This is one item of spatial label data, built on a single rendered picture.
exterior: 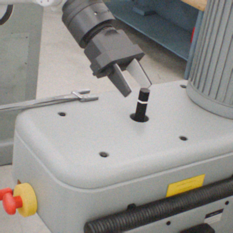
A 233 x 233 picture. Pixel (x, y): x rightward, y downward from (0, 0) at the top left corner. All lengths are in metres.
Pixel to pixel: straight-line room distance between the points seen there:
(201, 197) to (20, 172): 0.34
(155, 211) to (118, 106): 0.23
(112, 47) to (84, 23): 0.07
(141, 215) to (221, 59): 0.35
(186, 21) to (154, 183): 6.28
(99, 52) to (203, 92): 0.24
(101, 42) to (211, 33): 0.23
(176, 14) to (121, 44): 6.31
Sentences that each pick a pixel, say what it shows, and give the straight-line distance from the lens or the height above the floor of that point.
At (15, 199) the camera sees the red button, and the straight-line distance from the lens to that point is 0.96.
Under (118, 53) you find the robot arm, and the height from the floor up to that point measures 2.00.
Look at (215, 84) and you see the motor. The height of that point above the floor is 1.95.
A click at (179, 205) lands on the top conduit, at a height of 1.80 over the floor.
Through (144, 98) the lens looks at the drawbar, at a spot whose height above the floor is 1.94.
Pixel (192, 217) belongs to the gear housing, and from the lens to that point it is 1.09.
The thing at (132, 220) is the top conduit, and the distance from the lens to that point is 0.90.
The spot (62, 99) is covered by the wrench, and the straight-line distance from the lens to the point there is 1.02.
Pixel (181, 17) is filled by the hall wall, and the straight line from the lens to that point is 7.24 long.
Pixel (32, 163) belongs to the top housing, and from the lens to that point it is 0.93.
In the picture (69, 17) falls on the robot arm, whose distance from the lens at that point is 1.02.
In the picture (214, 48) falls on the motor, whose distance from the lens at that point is 1.06.
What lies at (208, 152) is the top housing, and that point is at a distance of 0.99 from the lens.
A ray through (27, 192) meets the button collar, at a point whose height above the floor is 1.79.
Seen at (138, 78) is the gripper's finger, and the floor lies 1.95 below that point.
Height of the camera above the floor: 2.36
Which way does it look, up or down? 28 degrees down
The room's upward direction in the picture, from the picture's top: 10 degrees clockwise
